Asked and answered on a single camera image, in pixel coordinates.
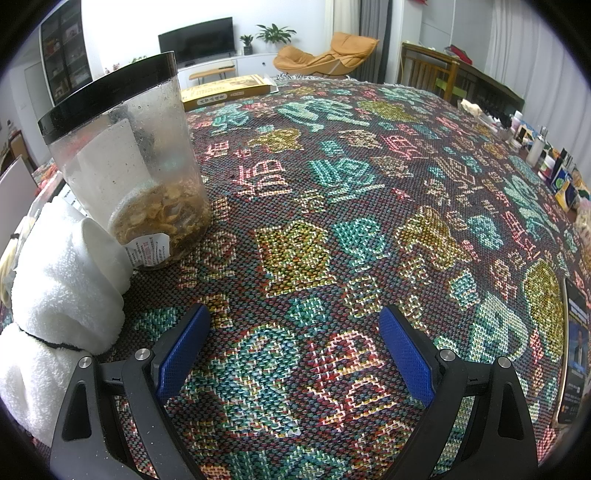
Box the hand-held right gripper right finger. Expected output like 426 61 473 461
379 304 539 480

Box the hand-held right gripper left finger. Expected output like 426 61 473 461
50 304 211 480

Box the white towel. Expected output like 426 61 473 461
0 203 134 448

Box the colourful woven blanket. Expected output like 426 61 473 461
0 76 591 480

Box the clear plastic jar black lid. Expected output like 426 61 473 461
38 52 213 271

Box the white panel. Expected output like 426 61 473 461
0 154 38 259

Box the row of small bottles and boxes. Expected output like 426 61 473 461
480 108 591 217

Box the yellow flat box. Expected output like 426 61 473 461
180 74 278 112

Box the dark wooden piano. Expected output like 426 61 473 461
455 60 525 116

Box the small wooden bench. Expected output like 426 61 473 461
189 66 236 80

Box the wooden chair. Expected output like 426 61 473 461
399 41 461 100

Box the white television cabinet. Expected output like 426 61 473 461
175 52 278 84

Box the orange lounge chair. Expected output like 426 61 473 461
273 31 380 78

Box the black television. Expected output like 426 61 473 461
158 17 236 65

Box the grey curtain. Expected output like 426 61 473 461
355 0 389 81

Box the glass door bookshelf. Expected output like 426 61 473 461
39 0 93 107

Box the large potted plant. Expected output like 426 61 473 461
255 24 296 46

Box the white curtain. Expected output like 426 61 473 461
489 0 591 153

